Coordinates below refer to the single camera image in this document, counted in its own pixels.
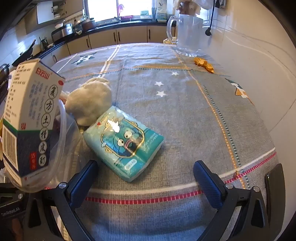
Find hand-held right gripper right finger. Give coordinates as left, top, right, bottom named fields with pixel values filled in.
left=193, top=160, right=270, bottom=241

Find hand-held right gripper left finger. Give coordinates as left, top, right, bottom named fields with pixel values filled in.
left=23, top=160, right=99, bottom=241

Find teal tissue pack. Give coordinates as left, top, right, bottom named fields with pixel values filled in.
left=83, top=106, right=165, bottom=182

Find white blue medicine box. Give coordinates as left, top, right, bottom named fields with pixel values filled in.
left=0, top=59, right=66, bottom=187

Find clear plastic container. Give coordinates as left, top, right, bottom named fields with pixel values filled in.
left=5, top=93, right=84, bottom=193

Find black chair back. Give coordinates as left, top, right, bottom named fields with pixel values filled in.
left=264, top=163, right=285, bottom=234

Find grey patterned tablecloth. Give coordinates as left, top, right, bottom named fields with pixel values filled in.
left=44, top=43, right=278, bottom=241

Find orange peel pieces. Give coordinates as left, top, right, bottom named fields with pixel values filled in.
left=194, top=57, right=214, bottom=74

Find black frying pan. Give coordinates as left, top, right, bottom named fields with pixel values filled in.
left=11, top=39, right=37, bottom=66

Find clear plastic pitcher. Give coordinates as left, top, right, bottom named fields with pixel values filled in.
left=166, top=13, right=204, bottom=57

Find silver rice cooker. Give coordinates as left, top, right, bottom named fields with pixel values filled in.
left=60, top=23, right=74, bottom=37

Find beige base cabinets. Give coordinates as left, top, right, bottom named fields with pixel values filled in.
left=40, top=25, right=178, bottom=67

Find steel pot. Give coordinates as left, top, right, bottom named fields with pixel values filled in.
left=73, top=20, right=84, bottom=34

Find dark cooking pot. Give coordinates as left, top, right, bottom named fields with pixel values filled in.
left=81, top=19, right=96, bottom=32

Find black kitchen countertop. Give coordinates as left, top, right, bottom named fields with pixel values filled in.
left=11, top=20, right=169, bottom=67

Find kitchen window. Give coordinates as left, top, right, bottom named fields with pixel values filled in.
left=87, top=0, right=155, bottom=22

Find hanging plastic bags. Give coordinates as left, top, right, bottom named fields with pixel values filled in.
left=178, top=0, right=213, bottom=15

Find black power cable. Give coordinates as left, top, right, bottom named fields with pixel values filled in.
left=205, top=0, right=219, bottom=36

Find beige wall cabinets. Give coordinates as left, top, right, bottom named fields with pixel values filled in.
left=23, top=0, right=85, bottom=34

